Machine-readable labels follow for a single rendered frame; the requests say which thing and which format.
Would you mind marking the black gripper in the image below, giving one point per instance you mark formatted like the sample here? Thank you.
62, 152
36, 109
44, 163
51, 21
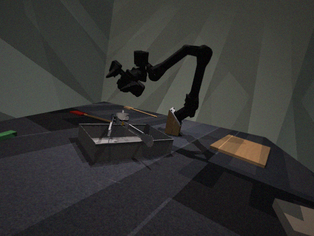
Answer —
131, 77

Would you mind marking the grey metal roasting tin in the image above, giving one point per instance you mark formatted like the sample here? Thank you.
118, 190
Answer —
122, 144

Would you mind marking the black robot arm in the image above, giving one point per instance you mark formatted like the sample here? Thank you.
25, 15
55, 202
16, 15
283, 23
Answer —
203, 54

